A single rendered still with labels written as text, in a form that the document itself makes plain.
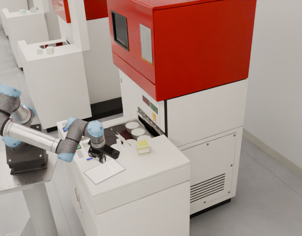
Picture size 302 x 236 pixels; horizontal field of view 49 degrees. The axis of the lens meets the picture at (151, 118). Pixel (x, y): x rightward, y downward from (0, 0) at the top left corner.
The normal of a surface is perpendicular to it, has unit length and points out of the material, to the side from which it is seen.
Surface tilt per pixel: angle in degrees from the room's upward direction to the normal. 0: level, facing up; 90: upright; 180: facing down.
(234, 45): 90
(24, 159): 47
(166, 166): 0
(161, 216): 90
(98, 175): 0
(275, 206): 0
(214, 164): 90
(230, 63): 90
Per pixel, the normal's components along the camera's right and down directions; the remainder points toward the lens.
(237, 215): -0.04, -0.87
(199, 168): 0.44, 0.44
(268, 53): -0.90, 0.26
